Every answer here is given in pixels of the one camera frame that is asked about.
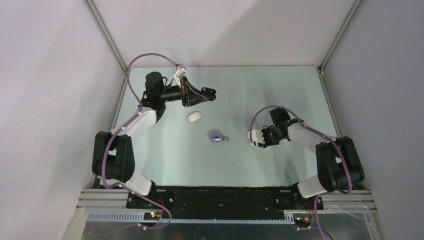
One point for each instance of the purple earbud charging case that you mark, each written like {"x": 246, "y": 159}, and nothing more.
{"x": 216, "y": 136}

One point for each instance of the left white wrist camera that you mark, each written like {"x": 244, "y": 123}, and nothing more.
{"x": 181, "y": 70}

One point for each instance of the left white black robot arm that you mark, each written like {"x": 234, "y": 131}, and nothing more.
{"x": 113, "y": 152}

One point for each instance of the white earbud charging case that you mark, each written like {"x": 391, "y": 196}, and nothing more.
{"x": 194, "y": 117}

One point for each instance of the right aluminium frame post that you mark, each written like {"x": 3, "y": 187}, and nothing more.
{"x": 356, "y": 4}

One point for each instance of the black earbud charging case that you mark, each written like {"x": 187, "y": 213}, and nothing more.
{"x": 209, "y": 93}

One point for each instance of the purple earbud near case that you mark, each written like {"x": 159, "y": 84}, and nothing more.
{"x": 225, "y": 138}

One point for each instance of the aluminium front frame rail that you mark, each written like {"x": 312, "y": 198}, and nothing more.
{"x": 359, "y": 201}

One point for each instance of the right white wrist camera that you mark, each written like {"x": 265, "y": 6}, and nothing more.
{"x": 255, "y": 138}

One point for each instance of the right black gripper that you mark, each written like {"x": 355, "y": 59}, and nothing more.
{"x": 267, "y": 143}

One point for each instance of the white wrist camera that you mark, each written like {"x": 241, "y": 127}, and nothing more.
{"x": 255, "y": 138}
{"x": 181, "y": 70}

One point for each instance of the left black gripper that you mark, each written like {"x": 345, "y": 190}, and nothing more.
{"x": 190, "y": 95}

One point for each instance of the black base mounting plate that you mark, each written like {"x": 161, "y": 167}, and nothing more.
{"x": 224, "y": 203}

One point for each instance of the aluminium frame post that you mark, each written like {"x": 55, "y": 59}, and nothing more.
{"x": 356, "y": 4}
{"x": 105, "y": 33}

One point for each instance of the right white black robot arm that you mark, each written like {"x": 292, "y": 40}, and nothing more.
{"x": 338, "y": 164}

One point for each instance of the left aluminium frame post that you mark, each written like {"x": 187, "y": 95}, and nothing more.
{"x": 105, "y": 33}

